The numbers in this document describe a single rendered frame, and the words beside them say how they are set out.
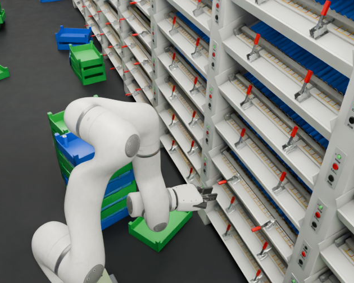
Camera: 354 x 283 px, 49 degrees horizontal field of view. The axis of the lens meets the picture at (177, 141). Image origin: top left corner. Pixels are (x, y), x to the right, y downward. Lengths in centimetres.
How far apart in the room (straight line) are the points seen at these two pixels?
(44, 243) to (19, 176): 144
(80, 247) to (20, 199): 138
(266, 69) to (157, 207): 56
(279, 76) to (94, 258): 77
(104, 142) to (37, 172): 166
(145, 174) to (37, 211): 121
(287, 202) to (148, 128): 58
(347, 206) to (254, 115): 47
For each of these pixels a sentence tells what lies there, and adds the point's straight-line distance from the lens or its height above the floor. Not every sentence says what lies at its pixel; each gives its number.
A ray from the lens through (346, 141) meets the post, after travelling 106.
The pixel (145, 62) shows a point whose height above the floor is 51.
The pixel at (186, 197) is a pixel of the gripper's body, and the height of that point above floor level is 65.
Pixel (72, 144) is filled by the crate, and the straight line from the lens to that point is 193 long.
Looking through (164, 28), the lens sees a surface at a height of 87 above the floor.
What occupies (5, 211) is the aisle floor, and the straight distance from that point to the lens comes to 240.
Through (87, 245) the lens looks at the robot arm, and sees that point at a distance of 108.
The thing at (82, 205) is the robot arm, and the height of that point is 91.
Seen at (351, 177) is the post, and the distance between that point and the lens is 110.
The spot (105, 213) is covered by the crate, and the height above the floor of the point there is 11.
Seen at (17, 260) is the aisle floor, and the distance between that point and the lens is 216.
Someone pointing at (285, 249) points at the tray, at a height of 49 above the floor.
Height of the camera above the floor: 167
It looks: 39 degrees down
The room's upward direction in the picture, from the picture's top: 1 degrees clockwise
